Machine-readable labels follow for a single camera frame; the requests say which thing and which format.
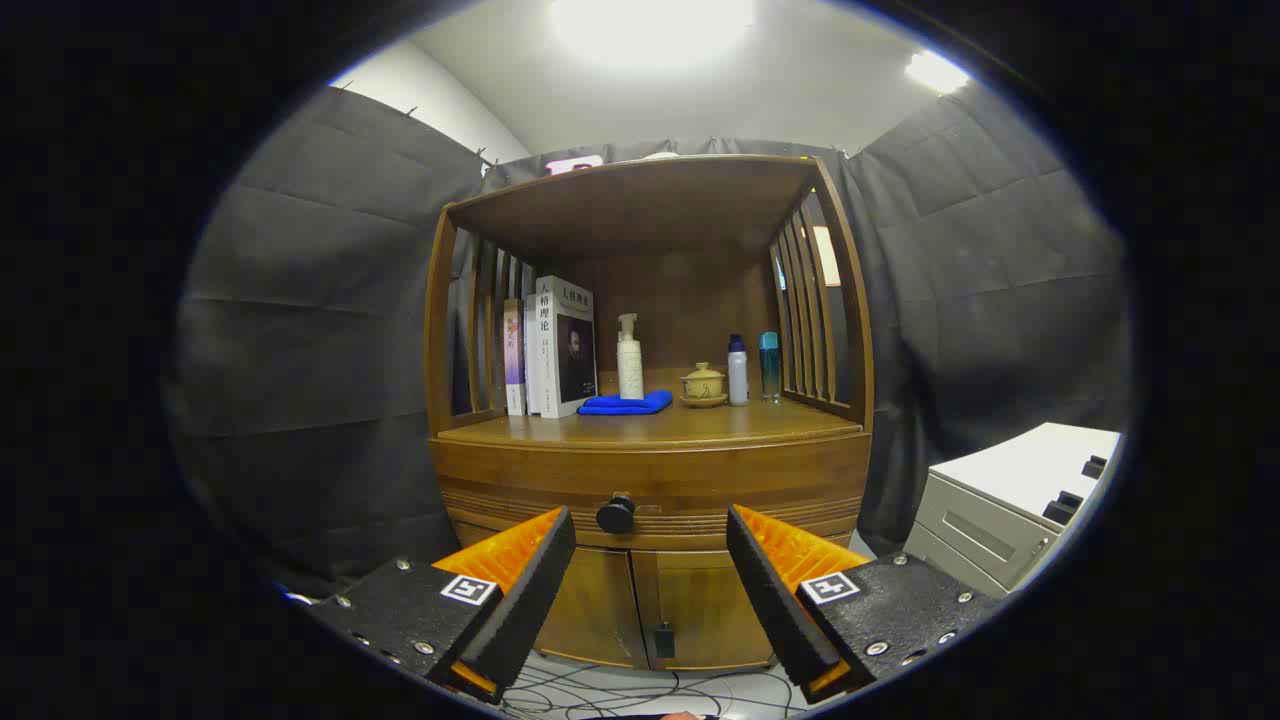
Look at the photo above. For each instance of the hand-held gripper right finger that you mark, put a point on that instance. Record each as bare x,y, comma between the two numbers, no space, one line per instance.
780,600

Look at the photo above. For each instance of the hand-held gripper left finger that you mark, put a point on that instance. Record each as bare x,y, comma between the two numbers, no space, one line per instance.
520,600

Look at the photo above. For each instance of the wooden drawer with black knob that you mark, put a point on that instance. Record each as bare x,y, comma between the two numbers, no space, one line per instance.
720,480

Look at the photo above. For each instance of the wooden cabinet door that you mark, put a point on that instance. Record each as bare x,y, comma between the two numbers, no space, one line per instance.
710,610
595,610

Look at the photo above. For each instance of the wooden countertop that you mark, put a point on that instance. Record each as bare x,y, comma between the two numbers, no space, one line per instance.
700,425

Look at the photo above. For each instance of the white grey office cabinet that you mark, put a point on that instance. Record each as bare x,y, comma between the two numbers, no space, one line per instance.
1000,480

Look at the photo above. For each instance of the wooden cabinet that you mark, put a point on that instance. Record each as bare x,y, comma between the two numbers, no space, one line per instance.
640,200

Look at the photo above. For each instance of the yellow saucer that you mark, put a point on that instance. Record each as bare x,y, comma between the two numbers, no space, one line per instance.
704,402

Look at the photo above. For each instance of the blue folded cloth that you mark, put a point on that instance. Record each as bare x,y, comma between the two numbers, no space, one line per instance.
625,404

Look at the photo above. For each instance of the thin white book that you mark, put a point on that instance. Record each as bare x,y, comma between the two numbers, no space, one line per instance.
532,375

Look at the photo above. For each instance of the white bottle with blue cap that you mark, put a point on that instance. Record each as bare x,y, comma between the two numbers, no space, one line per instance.
738,375

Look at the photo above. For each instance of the yellow lidded teacup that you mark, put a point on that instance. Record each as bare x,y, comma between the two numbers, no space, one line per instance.
702,384

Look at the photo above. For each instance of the teal blue bottle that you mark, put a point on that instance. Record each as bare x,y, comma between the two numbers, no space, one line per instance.
769,370

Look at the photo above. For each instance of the purple white book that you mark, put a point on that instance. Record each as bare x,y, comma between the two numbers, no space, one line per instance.
514,360

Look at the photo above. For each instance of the white pump bottle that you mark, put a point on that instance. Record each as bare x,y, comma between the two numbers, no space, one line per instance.
630,370

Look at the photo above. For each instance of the thick white portrait book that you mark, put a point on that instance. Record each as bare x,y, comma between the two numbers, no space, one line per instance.
575,350

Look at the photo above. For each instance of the large ceiling light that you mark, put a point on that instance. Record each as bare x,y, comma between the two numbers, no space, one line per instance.
650,25

